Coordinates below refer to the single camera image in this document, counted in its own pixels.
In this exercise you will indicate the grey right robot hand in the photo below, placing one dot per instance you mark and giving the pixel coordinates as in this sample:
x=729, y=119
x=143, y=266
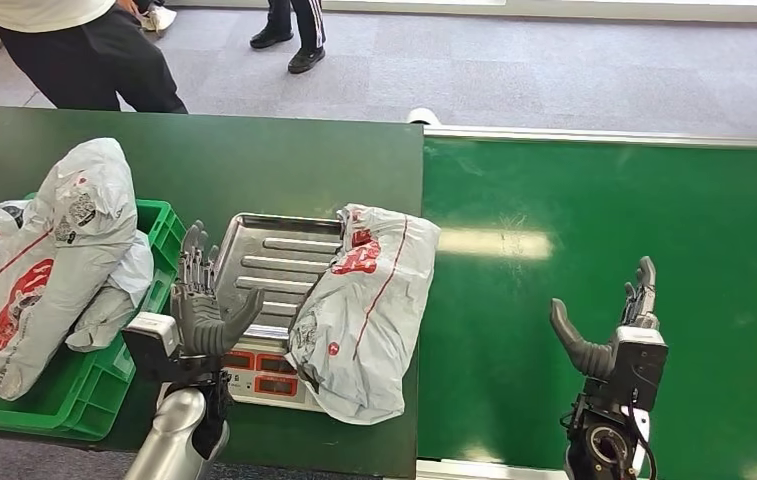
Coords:
x=593, y=361

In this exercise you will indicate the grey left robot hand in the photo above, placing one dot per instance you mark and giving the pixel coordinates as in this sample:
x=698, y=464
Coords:
x=202, y=324

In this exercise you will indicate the grey courier bag package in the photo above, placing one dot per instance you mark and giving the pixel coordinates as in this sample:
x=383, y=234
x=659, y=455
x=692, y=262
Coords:
x=365, y=318

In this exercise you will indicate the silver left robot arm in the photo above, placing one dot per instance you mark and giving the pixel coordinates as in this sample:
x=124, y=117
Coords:
x=169, y=430

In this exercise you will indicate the small plain pale package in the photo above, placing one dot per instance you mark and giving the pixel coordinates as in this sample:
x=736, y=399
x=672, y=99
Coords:
x=131, y=272

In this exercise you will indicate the large grey red-printed package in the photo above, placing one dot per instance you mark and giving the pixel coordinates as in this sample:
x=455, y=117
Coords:
x=66, y=265

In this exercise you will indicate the green conveyor belt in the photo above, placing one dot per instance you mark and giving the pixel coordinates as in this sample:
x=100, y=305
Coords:
x=716, y=232

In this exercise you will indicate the white conveyor roller end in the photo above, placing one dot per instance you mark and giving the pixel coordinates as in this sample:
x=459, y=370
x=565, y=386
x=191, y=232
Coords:
x=423, y=116

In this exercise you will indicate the electronic scale with steel tray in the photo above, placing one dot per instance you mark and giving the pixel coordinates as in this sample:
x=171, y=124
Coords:
x=278, y=258

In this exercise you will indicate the green plastic crate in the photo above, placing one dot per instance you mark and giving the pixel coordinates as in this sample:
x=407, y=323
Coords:
x=86, y=397

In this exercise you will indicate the dark green table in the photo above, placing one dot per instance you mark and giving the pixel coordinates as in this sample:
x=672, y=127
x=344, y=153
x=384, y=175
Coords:
x=252, y=166

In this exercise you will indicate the person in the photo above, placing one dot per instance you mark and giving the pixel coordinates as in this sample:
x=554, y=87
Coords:
x=86, y=60
x=305, y=33

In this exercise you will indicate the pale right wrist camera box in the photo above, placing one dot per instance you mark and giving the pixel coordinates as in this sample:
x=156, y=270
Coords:
x=640, y=368

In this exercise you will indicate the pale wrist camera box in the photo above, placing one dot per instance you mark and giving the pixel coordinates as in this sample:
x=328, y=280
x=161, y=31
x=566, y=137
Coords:
x=153, y=331
x=640, y=368

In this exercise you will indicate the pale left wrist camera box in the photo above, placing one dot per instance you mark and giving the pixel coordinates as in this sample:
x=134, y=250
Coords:
x=153, y=331

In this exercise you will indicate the silver conveyor frame rail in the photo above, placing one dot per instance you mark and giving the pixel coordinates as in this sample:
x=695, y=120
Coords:
x=484, y=470
x=616, y=137

